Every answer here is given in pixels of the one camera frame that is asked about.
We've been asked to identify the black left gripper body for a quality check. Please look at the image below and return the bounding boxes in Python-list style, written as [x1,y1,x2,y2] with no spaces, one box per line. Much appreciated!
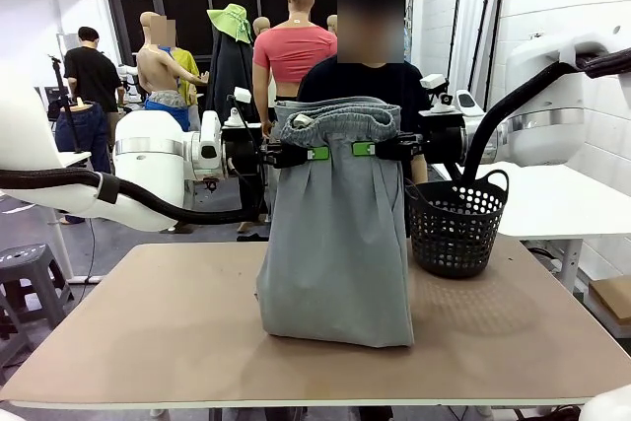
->
[222,123,310,170]

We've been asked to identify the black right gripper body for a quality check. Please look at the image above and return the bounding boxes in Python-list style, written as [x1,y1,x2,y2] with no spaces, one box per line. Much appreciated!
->
[377,111,467,165]

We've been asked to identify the grey drawstring shorts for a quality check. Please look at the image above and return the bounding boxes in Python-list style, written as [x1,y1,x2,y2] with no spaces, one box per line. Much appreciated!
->
[254,98,416,349]

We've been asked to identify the person in black t-shirt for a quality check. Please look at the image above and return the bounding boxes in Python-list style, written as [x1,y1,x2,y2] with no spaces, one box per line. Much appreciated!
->
[297,56,431,186]

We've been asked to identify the black coat on mannequin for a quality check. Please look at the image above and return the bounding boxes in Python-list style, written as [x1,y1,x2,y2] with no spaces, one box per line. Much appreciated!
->
[205,29,258,121]

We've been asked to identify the blue shorts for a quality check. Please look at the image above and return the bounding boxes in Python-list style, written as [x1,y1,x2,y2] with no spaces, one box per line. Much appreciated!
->
[144,90,191,132]

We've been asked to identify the yellow shirt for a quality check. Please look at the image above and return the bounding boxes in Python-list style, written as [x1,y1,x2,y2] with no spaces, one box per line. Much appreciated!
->
[170,47,201,107]

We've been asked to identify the black plastic laundry basket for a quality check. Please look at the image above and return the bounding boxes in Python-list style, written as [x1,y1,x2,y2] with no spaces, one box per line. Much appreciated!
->
[404,169,510,279]

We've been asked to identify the red crop top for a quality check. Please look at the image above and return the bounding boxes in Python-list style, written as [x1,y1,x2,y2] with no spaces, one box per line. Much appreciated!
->
[252,24,339,84]

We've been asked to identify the straight black pole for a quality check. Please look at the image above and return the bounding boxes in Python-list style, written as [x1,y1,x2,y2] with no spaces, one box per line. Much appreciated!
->
[464,0,499,106]

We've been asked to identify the bare-torso tan mannequin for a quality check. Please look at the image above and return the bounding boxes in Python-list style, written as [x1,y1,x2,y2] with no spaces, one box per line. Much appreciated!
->
[136,11,209,131]

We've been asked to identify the white side table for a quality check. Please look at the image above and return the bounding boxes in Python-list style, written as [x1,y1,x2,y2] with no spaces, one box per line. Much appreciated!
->
[428,160,631,294]

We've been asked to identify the green sun hat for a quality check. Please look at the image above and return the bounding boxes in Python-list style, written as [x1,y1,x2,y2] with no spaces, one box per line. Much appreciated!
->
[206,3,253,44]

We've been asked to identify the dark blue jeans on form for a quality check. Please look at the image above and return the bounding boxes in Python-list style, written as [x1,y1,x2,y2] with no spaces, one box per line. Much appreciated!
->
[53,101,113,226]

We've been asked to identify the background person in black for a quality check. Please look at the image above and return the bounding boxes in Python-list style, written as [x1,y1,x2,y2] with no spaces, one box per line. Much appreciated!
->
[63,25,125,115]

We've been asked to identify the brown cardboard box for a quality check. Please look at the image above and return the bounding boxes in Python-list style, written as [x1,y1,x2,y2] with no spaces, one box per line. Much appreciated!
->
[589,275,631,326]

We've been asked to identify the grey plastic stool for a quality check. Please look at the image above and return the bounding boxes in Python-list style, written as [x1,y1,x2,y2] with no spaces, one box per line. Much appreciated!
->
[0,243,75,331]
[0,292,34,386]

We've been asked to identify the black left arm cable sleeve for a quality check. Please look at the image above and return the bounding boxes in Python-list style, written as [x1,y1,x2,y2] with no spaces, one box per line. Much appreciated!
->
[0,168,268,226]

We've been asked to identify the curved black wall pipe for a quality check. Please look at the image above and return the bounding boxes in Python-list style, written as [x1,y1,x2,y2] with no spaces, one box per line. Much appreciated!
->
[443,0,487,97]

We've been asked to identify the black camera tripod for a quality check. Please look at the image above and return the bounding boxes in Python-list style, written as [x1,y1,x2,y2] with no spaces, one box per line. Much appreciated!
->
[47,53,84,154]

